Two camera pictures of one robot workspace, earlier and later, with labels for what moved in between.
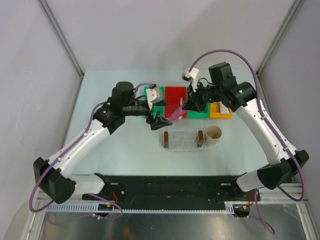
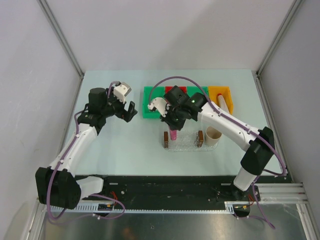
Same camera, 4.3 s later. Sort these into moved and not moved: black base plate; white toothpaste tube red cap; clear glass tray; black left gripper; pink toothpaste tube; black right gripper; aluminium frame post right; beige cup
Moved: black left gripper; black right gripper; pink toothpaste tube
Not moved: clear glass tray; aluminium frame post right; black base plate; beige cup; white toothpaste tube red cap
